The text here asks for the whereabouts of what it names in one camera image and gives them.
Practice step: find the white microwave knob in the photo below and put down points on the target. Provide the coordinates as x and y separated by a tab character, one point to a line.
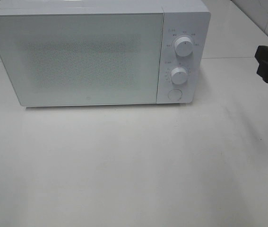
183	46
179	75

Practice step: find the round white door button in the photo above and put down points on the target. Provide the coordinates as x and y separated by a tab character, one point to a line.
175	95

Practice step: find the white microwave door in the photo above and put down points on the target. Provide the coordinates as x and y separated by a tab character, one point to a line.
61	60

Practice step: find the white microwave oven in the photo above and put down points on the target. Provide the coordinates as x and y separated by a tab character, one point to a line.
180	18

